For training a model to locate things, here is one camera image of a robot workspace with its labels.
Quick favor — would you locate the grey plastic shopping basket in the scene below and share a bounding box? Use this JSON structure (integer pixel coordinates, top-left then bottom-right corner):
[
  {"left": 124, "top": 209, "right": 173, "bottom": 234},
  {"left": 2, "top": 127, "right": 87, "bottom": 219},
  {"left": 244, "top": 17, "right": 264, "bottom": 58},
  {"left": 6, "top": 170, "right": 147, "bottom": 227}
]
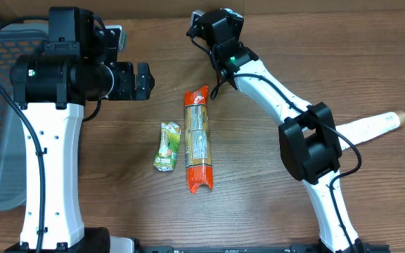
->
[{"left": 0, "top": 24, "right": 48, "bottom": 211}]

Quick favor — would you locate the white shampoo tube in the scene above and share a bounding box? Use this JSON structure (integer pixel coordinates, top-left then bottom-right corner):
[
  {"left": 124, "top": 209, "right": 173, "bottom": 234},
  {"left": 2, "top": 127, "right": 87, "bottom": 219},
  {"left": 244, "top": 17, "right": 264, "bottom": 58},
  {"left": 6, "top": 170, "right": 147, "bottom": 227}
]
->
[{"left": 336, "top": 110, "right": 405, "bottom": 145}]

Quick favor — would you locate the green yellow snack packet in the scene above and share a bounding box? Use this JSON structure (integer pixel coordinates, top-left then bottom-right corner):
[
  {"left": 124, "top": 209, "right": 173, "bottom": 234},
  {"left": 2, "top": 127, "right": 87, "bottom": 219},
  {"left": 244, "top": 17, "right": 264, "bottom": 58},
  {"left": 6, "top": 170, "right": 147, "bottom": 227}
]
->
[{"left": 153, "top": 122, "right": 181, "bottom": 172}]

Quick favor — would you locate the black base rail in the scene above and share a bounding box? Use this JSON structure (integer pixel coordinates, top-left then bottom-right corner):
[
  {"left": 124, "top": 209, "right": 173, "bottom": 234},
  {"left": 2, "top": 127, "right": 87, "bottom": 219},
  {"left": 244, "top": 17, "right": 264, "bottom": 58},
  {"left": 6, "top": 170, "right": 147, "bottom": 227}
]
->
[{"left": 134, "top": 242, "right": 391, "bottom": 253}]

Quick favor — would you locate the orange spaghetti package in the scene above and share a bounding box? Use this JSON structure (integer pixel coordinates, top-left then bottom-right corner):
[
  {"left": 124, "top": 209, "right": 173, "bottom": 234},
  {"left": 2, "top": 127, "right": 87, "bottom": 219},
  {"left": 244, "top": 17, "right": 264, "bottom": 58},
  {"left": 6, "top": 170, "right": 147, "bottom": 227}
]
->
[{"left": 184, "top": 86, "right": 214, "bottom": 194}]

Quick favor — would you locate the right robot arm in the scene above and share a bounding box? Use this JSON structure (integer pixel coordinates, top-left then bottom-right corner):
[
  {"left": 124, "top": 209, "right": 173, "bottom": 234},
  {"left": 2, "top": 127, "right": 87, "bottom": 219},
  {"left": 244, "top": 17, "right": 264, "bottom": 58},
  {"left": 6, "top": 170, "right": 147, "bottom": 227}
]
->
[{"left": 187, "top": 8, "right": 364, "bottom": 252}]

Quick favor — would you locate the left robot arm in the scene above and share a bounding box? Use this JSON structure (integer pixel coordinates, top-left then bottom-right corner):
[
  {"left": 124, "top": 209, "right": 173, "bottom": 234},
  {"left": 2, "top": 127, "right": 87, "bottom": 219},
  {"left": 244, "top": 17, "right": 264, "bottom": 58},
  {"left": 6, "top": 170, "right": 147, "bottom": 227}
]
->
[{"left": 10, "top": 7, "right": 155, "bottom": 252}]

